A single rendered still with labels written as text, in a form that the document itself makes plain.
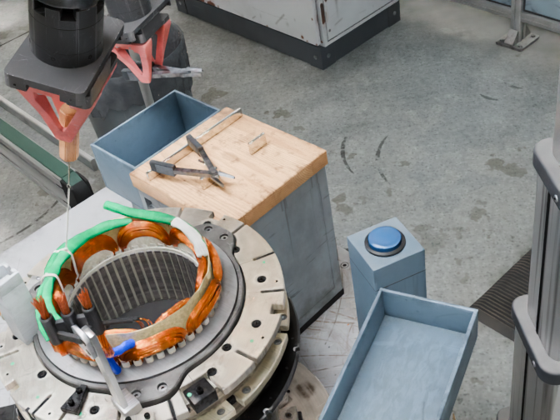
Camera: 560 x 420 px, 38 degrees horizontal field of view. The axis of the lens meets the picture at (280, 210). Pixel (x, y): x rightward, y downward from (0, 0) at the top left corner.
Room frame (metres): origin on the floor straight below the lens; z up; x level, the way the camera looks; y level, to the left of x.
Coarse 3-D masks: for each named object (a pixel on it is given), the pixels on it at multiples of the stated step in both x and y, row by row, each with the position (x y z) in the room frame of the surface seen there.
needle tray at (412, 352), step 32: (384, 288) 0.60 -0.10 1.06; (384, 320) 0.59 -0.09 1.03; (416, 320) 0.58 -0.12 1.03; (448, 320) 0.56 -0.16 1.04; (352, 352) 0.52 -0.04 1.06; (384, 352) 0.55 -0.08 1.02; (416, 352) 0.54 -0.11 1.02; (448, 352) 0.53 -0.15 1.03; (352, 384) 0.51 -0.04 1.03; (384, 384) 0.51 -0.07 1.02; (416, 384) 0.50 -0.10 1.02; (448, 384) 0.46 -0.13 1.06; (320, 416) 0.46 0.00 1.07; (352, 416) 0.48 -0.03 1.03; (384, 416) 0.47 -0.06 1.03; (416, 416) 0.46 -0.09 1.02; (448, 416) 0.45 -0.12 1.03
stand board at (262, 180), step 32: (256, 128) 0.95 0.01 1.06; (160, 160) 0.92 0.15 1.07; (192, 160) 0.91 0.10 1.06; (224, 160) 0.89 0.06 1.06; (256, 160) 0.88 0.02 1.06; (288, 160) 0.86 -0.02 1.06; (320, 160) 0.86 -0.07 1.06; (160, 192) 0.85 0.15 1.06; (192, 192) 0.84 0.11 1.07; (224, 192) 0.82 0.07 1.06; (256, 192) 0.81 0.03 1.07; (288, 192) 0.82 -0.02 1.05
